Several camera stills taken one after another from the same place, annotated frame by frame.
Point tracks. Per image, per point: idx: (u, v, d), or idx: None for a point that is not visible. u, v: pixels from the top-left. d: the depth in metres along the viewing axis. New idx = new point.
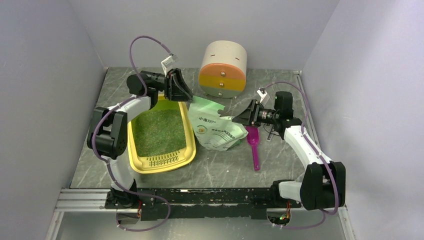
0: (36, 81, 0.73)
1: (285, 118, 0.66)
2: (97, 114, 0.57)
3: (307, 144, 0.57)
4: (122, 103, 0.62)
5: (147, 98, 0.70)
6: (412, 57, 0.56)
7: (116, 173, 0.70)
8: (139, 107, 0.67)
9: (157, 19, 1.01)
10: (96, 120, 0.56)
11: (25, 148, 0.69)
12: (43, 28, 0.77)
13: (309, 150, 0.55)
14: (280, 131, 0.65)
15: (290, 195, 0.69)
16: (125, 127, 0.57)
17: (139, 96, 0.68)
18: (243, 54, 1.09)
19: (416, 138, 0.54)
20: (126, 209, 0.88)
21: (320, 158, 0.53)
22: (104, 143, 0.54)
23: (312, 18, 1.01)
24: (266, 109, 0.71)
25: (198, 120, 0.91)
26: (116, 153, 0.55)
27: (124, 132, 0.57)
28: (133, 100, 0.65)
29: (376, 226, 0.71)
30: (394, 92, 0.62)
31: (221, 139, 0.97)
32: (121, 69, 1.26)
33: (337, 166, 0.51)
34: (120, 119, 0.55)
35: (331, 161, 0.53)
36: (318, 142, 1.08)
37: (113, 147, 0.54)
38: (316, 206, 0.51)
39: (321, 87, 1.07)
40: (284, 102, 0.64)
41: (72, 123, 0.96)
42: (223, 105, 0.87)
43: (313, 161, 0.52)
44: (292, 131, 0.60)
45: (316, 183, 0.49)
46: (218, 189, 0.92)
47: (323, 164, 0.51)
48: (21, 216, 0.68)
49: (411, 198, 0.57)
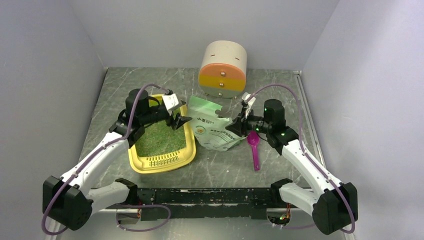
0: (36, 81, 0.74)
1: (280, 132, 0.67)
2: (47, 189, 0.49)
3: (313, 166, 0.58)
4: (81, 167, 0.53)
5: (123, 141, 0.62)
6: (412, 58, 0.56)
7: (108, 194, 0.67)
8: (108, 159, 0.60)
9: (157, 19, 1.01)
10: (48, 196, 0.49)
11: (25, 148, 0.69)
12: (43, 28, 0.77)
13: (317, 173, 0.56)
14: (277, 145, 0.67)
15: (294, 203, 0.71)
16: (84, 200, 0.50)
17: (108, 143, 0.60)
18: (244, 54, 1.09)
19: (416, 138, 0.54)
20: (126, 209, 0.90)
21: (331, 183, 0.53)
22: (60, 219, 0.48)
23: (312, 18, 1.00)
24: (256, 118, 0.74)
25: (196, 121, 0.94)
26: (73, 229, 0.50)
27: (83, 205, 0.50)
28: (96, 157, 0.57)
29: (377, 226, 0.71)
30: (395, 93, 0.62)
31: (221, 140, 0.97)
32: (121, 69, 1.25)
33: (349, 189, 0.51)
34: (72, 200, 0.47)
35: (341, 183, 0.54)
36: (318, 142, 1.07)
37: (69, 223, 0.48)
38: (333, 230, 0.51)
39: (322, 88, 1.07)
40: (276, 115, 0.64)
41: (72, 123, 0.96)
42: (220, 105, 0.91)
43: (325, 188, 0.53)
44: (292, 149, 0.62)
45: (333, 209, 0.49)
46: (218, 189, 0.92)
47: (335, 189, 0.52)
48: (21, 216, 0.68)
49: (412, 199, 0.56)
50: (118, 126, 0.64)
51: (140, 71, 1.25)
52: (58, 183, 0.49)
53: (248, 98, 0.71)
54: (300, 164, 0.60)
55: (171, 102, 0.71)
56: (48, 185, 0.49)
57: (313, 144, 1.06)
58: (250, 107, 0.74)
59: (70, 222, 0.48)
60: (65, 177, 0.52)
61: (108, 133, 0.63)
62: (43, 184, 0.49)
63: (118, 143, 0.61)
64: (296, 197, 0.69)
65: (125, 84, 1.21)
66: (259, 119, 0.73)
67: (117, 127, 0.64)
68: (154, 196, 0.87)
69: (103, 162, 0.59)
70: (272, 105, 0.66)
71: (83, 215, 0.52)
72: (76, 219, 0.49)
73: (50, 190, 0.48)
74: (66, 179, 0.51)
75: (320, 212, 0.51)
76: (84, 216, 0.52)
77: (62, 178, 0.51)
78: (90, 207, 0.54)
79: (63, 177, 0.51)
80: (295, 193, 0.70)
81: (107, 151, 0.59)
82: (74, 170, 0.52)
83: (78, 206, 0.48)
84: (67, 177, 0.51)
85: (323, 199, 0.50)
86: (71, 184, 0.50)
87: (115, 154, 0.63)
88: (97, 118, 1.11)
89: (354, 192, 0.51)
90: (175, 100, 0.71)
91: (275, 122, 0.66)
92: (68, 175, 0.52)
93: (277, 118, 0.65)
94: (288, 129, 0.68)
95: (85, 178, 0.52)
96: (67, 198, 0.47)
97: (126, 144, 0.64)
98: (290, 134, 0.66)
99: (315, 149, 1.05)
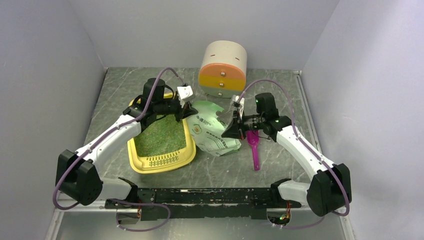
0: (35, 82, 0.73)
1: (273, 119, 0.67)
2: (62, 162, 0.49)
3: (306, 149, 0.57)
4: (95, 144, 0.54)
5: (136, 123, 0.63)
6: (413, 60, 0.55)
7: (110, 190, 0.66)
8: (120, 140, 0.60)
9: (157, 19, 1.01)
10: (62, 169, 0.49)
11: (25, 148, 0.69)
12: (42, 28, 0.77)
13: (310, 156, 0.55)
14: (271, 133, 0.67)
15: (294, 197, 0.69)
16: (95, 176, 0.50)
17: (122, 124, 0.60)
18: (243, 54, 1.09)
19: (417, 139, 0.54)
20: (126, 209, 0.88)
21: (323, 164, 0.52)
22: (71, 193, 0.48)
23: (312, 18, 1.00)
24: (251, 116, 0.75)
25: (195, 118, 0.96)
26: (85, 203, 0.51)
27: (94, 182, 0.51)
28: (110, 135, 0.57)
29: (376, 226, 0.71)
30: (395, 93, 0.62)
31: (215, 144, 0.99)
32: (121, 69, 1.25)
33: (342, 170, 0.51)
34: (84, 175, 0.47)
35: (334, 164, 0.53)
36: (318, 142, 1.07)
37: (80, 198, 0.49)
38: (328, 212, 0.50)
39: (322, 88, 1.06)
40: (267, 104, 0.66)
41: (72, 123, 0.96)
42: (222, 108, 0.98)
43: (318, 169, 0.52)
44: (285, 134, 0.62)
45: (326, 190, 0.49)
46: (218, 189, 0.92)
47: (328, 170, 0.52)
48: (21, 217, 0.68)
49: (412, 200, 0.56)
50: (131, 109, 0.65)
51: (140, 71, 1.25)
52: (73, 157, 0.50)
53: (239, 98, 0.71)
54: (293, 148, 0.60)
55: (186, 93, 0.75)
56: (63, 158, 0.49)
57: (313, 144, 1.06)
58: (242, 107, 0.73)
59: (81, 197, 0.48)
60: (80, 151, 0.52)
61: (122, 116, 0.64)
62: (59, 156, 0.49)
63: (131, 124, 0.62)
64: (294, 191, 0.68)
65: (125, 84, 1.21)
66: (254, 117, 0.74)
67: (130, 111, 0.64)
68: (154, 196, 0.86)
69: (116, 142, 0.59)
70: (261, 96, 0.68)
71: (94, 191, 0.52)
72: (87, 194, 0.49)
73: (66, 162, 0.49)
74: (81, 153, 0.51)
75: (313, 193, 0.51)
76: (94, 193, 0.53)
77: (77, 151, 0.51)
78: (100, 185, 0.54)
79: (78, 151, 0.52)
80: (294, 187, 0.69)
81: (121, 131, 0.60)
82: (89, 145, 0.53)
83: (89, 181, 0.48)
84: (81, 152, 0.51)
85: (316, 180, 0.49)
86: (86, 158, 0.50)
87: (127, 136, 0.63)
88: (97, 118, 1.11)
89: (346, 172, 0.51)
90: (189, 90, 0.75)
91: (267, 111, 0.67)
92: (82, 150, 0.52)
93: (269, 107, 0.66)
94: (282, 116, 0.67)
95: (98, 154, 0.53)
96: (81, 172, 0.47)
97: (138, 127, 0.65)
98: (284, 121, 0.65)
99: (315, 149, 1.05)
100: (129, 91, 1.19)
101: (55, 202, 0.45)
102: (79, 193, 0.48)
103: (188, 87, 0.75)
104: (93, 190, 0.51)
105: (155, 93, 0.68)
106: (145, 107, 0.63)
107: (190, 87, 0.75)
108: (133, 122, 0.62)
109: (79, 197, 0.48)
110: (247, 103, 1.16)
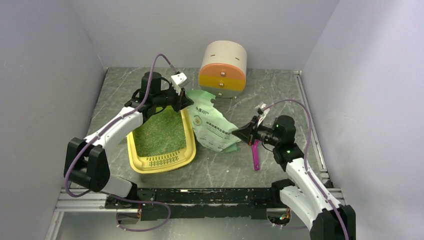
0: (36, 81, 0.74)
1: (285, 148, 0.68)
2: (71, 148, 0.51)
3: (313, 185, 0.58)
4: (102, 131, 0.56)
5: (139, 113, 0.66)
6: (413, 59, 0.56)
7: (110, 188, 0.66)
8: (124, 130, 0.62)
9: (157, 19, 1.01)
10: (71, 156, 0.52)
11: (24, 148, 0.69)
12: (43, 28, 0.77)
13: (316, 193, 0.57)
14: (281, 161, 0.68)
15: (294, 209, 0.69)
16: (104, 162, 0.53)
17: (126, 114, 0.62)
18: (243, 54, 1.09)
19: (416, 138, 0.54)
20: (126, 209, 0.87)
21: (329, 203, 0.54)
22: (80, 181, 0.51)
23: (312, 18, 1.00)
24: (266, 129, 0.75)
25: (194, 109, 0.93)
26: (93, 190, 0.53)
27: (103, 169, 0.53)
28: (114, 125, 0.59)
29: (375, 225, 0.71)
30: (395, 92, 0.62)
31: (216, 137, 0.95)
32: (121, 69, 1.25)
33: (347, 211, 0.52)
34: (95, 159, 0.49)
35: (340, 204, 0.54)
36: (318, 142, 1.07)
37: (90, 185, 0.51)
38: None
39: (322, 88, 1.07)
40: (286, 135, 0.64)
41: (72, 122, 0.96)
42: (213, 95, 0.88)
43: (323, 208, 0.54)
44: (295, 167, 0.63)
45: (330, 230, 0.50)
46: (217, 189, 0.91)
47: (333, 210, 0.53)
48: (21, 216, 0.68)
49: (411, 199, 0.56)
50: (132, 102, 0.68)
51: (140, 71, 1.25)
52: (82, 143, 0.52)
53: (266, 107, 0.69)
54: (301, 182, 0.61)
55: (180, 78, 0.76)
56: (72, 145, 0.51)
57: (313, 144, 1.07)
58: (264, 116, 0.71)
59: (90, 184, 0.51)
60: (88, 138, 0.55)
61: (124, 108, 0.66)
62: (68, 143, 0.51)
63: (134, 114, 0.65)
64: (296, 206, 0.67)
65: (125, 84, 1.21)
66: (270, 131, 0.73)
67: (131, 104, 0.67)
68: (154, 196, 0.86)
69: (121, 131, 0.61)
70: (284, 123, 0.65)
71: (102, 180, 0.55)
72: (96, 181, 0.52)
73: (75, 149, 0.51)
74: (89, 140, 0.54)
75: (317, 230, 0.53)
76: (103, 181, 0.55)
77: (86, 139, 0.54)
78: (108, 174, 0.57)
79: (86, 139, 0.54)
80: (297, 201, 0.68)
81: (125, 121, 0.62)
82: (97, 132, 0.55)
83: (99, 167, 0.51)
84: (90, 138, 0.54)
85: (320, 218, 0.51)
86: (95, 144, 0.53)
87: (131, 126, 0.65)
88: (97, 118, 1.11)
89: (352, 215, 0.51)
90: (183, 76, 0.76)
91: (284, 141, 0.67)
92: (90, 137, 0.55)
93: (287, 137, 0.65)
94: (295, 147, 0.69)
95: (106, 141, 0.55)
96: (92, 156, 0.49)
97: (141, 118, 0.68)
98: (296, 153, 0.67)
99: (315, 149, 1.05)
100: (129, 91, 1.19)
101: (66, 188, 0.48)
102: (89, 179, 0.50)
103: (184, 76, 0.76)
104: (102, 177, 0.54)
105: (152, 86, 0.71)
106: (144, 98, 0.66)
107: (184, 76, 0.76)
108: (136, 112, 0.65)
109: (88, 184, 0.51)
110: (247, 104, 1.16)
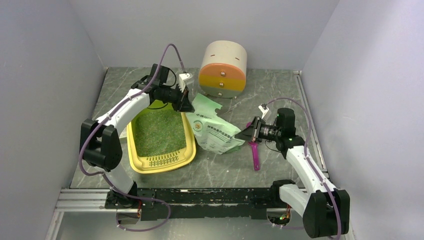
0: (36, 81, 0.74)
1: (287, 137, 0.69)
2: (85, 129, 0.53)
3: (310, 168, 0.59)
4: (113, 112, 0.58)
5: (146, 95, 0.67)
6: (411, 61, 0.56)
7: (115, 179, 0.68)
8: (134, 110, 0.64)
9: (156, 19, 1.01)
10: (85, 136, 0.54)
11: (22, 147, 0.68)
12: (43, 28, 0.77)
13: (312, 176, 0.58)
14: (282, 149, 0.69)
15: (292, 205, 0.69)
16: (116, 142, 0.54)
17: (134, 96, 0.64)
18: (244, 54, 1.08)
19: (416, 137, 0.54)
20: (126, 209, 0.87)
21: (324, 185, 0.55)
22: (96, 159, 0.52)
23: (312, 18, 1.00)
24: (268, 125, 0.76)
25: (194, 115, 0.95)
26: (108, 167, 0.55)
27: (116, 148, 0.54)
28: (125, 105, 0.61)
29: (376, 225, 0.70)
30: (395, 91, 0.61)
31: (217, 140, 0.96)
32: (121, 69, 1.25)
33: (341, 195, 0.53)
34: (108, 138, 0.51)
35: (334, 188, 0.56)
36: (318, 142, 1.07)
37: (105, 162, 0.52)
38: (320, 235, 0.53)
39: (322, 87, 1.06)
40: (286, 121, 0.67)
41: (71, 122, 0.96)
42: (219, 105, 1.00)
43: (317, 189, 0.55)
44: (295, 152, 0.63)
45: (321, 209, 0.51)
46: (218, 189, 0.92)
47: (326, 192, 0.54)
48: (20, 216, 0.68)
49: (413, 199, 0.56)
50: (138, 84, 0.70)
51: (140, 71, 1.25)
52: (94, 124, 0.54)
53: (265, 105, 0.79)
54: (299, 167, 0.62)
55: (186, 75, 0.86)
56: (85, 125, 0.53)
57: (313, 144, 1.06)
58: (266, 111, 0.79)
59: (105, 161, 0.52)
60: (100, 119, 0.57)
61: (131, 90, 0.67)
62: (81, 125, 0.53)
63: (142, 96, 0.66)
64: (294, 200, 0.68)
65: (126, 84, 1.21)
66: (273, 128, 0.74)
67: (138, 86, 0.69)
68: (154, 196, 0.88)
69: (131, 111, 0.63)
70: (284, 111, 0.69)
71: (116, 157, 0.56)
72: (110, 158, 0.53)
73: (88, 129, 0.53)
74: (101, 121, 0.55)
75: (308, 210, 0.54)
76: (117, 158, 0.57)
77: (97, 120, 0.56)
78: (121, 151, 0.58)
79: (98, 119, 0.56)
80: (295, 194, 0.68)
81: (134, 101, 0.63)
82: (107, 113, 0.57)
83: (112, 144, 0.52)
84: (101, 120, 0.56)
85: (313, 198, 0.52)
86: (107, 125, 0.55)
87: (140, 107, 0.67)
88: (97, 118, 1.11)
89: (346, 200, 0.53)
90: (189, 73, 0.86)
91: (285, 128, 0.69)
92: (102, 118, 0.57)
93: (287, 124, 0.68)
94: (296, 136, 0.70)
95: (116, 122, 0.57)
96: (104, 135, 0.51)
97: (148, 99, 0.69)
98: (297, 141, 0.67)
99: (315, 149, 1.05)
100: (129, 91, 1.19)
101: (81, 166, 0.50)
102: (104, 157, 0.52)
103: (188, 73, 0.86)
104: (115, 154, 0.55)
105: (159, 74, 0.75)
106: (151, 81, 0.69)
107: (189, 73, 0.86)
108: (143, 93, 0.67)
109: (104, 161, 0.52)
110: (247, 104, 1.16)
